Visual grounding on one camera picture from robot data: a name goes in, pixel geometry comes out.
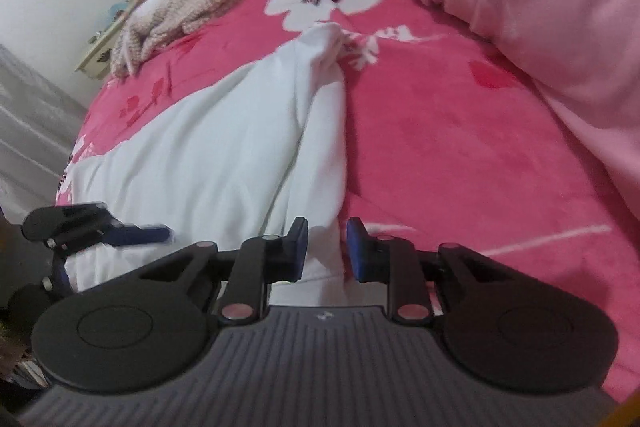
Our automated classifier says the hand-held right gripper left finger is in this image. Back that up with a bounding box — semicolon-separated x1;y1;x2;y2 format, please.
140;217;308;323

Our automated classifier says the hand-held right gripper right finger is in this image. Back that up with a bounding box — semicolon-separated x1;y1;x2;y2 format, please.
347;217;506;325

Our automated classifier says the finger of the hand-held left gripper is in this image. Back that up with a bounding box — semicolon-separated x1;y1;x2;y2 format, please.
42;251;72;296
22;203;173;253

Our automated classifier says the white sweatshirt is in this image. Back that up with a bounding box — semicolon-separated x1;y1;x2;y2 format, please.
64;22;352;294

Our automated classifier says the pink floral blanket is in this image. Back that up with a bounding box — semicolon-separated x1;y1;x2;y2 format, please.
54;0;640;404

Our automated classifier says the cream nightstand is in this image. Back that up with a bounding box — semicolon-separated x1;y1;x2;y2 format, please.
74;0;157;81

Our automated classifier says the checkered garment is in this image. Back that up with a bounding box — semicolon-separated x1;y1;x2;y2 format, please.
109;0;262;78

